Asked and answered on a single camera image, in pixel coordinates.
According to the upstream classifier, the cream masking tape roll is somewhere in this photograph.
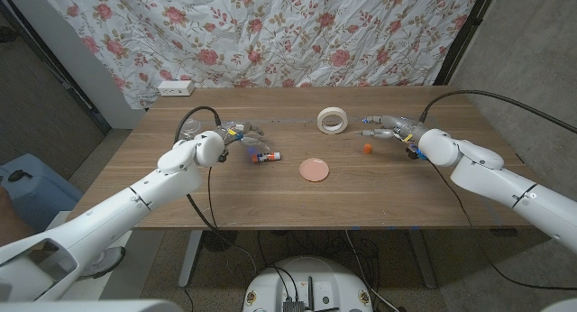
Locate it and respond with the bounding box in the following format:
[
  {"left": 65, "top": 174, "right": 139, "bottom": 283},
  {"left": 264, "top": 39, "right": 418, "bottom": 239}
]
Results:
[{"left": 316, "top": 106, "right": 349, "bottom": 135}]

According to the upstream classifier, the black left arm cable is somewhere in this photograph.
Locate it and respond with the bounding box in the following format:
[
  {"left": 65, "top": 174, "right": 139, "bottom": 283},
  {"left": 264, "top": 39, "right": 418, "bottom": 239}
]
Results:
[{"left": 173, "top": 106, "right": 258, "bottom": 277}]

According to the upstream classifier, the white table leg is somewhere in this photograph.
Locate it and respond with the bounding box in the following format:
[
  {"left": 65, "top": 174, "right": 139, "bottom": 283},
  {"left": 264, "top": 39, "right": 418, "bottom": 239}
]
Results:
[{"left": 178, "top": 230, "right": 204, "bottom": 289}]

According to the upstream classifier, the orange white glue stick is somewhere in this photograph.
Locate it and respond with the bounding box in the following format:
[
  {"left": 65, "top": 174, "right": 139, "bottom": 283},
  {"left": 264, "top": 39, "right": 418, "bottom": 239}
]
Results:
[{"left": 251, "top": 151, "right": 282, "bottom": 164}]

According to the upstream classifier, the blue plastic bin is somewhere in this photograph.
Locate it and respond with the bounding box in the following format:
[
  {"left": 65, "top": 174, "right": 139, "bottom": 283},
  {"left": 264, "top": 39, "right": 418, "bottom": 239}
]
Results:
[{"left": 0, "top": 152, "right": 85, "bottom": 241}]

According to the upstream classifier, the black round floor fan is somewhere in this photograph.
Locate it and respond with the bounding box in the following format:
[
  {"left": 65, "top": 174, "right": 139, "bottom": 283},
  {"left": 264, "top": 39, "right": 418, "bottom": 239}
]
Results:
[{"left": 200, "top": 230, "right": 239, "bottom": 252}]

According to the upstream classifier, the white power strip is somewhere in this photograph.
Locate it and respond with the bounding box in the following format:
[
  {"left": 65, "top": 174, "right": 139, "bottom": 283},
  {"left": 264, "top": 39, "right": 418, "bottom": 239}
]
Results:
[{"left": 156, "top": 79, "right": 196, "bottom": 97}]

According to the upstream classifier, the clear glass jar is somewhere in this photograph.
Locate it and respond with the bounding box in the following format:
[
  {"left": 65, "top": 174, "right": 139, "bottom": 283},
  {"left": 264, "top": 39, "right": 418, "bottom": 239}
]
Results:
[{"left": 178, "top": 117, "right": 203, "bottom": 142}]

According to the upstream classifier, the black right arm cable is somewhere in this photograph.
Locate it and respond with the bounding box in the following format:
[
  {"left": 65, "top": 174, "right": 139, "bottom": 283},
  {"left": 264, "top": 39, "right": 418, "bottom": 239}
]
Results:
[{"left": 418, "top": 89, "right": 577, "bottom": 135}]

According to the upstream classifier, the black backdrop frame post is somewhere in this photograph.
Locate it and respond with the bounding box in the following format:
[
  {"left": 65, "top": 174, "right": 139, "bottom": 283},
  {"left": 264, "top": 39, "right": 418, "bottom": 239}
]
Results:
[
  {"left": 435, "top": 0, "right": 499, "bottom": 86},
  {"left": 0, "top": 0, "right": 112, "bottom": 135}
]

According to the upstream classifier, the grey table leg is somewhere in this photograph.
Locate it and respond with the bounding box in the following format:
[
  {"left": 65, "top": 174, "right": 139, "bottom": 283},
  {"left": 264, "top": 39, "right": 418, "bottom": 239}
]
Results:
[{"left": 408, "top": 230, "right": 438, "bottom": 289}]

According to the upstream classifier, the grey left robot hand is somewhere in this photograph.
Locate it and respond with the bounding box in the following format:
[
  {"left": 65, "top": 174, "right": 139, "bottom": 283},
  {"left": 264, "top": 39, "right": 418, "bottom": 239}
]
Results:
[{"left": 215, "top": 120, "right": 271, "bottom": 151}]

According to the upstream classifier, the person in brown clothing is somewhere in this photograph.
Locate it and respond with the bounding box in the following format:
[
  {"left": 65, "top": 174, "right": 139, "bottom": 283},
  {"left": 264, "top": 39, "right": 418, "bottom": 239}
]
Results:
[{"left": 0, "top": 185, "right": 37, "bottom": 249}]

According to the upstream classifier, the small pink round plate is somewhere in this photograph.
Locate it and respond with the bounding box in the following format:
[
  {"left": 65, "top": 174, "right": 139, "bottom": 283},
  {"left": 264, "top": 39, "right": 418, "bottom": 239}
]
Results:
[{"left": 298, "top": 157, "right": 331, "bottom": 183}]

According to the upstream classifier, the floral print backdrop cloth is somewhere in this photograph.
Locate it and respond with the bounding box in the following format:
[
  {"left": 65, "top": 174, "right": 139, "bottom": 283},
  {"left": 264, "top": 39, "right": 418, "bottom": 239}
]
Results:
[{"left": 35, "top": 0, "right": 483, "bottom": 110}]

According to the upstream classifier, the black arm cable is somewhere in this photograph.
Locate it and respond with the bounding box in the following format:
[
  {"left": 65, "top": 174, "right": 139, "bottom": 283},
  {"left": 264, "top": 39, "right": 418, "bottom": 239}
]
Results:
[
  {"left": 418, "top": 89, "right": 577, "bottom": 135},
  {"left": 173, "top": 106, "right": 258, "bottom": 277}
]

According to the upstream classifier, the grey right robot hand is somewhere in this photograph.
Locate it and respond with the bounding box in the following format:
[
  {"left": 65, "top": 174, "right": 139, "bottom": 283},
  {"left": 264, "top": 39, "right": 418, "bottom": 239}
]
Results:
[{"left": 359, "top": 115, "right": 427, "bottom": 144}]

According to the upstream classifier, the white robot torso base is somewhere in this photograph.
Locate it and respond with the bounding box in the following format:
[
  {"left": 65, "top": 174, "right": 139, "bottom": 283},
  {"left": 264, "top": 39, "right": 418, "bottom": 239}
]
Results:
[{"left": 243, "top": 256, "right": 373, "bottom": 312}]

